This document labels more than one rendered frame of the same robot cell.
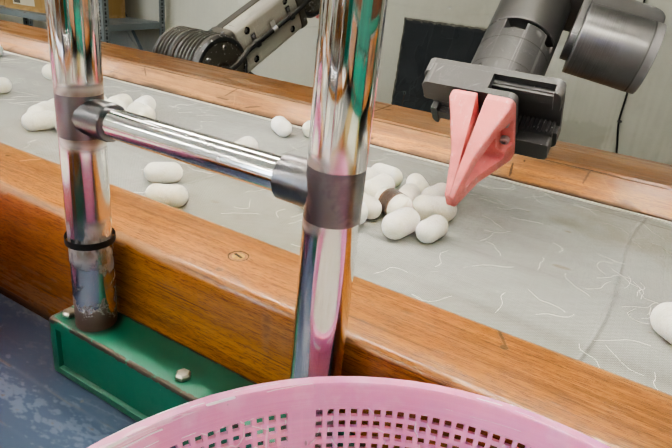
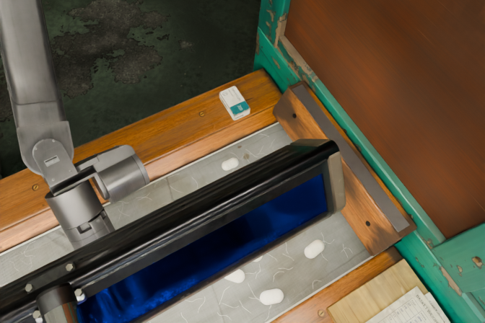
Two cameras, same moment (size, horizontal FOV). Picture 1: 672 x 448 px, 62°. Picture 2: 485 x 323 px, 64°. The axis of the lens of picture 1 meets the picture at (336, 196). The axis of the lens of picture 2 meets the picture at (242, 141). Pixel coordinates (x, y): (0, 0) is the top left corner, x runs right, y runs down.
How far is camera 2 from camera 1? 0.54 m
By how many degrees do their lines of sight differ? 57
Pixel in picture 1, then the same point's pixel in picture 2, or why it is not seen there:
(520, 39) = (95, 234)
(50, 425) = not seen: outside the picture
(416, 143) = (31, 228)
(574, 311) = (203, 294)
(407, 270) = not seen: outside the picture
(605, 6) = (105, 167)
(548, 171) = not seen: hidden behind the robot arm
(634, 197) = (154, 171)
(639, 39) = (138, 180)
